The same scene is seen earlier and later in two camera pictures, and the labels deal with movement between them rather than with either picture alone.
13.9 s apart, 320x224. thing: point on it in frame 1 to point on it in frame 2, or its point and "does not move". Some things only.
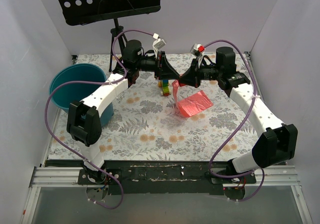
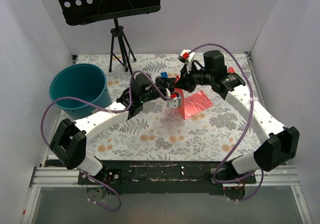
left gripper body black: (159, 65) to (163, 85)
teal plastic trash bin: (64, 95) does not move
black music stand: (82, 4) does not move
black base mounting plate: (161, 177) does not move
